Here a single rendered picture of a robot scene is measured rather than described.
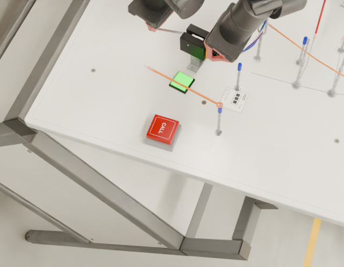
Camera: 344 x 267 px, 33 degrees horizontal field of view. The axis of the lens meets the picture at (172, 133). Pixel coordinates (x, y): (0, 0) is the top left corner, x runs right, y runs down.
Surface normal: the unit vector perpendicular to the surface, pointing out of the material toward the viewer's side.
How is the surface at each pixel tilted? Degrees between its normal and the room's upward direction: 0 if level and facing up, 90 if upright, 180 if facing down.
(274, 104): 50
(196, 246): 90
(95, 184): 0
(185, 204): 0
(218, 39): 29
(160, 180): 0
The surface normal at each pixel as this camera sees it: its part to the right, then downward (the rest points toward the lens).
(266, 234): 0.70, -0.09
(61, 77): -0.04, -0.48
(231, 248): -0.63, -0.56
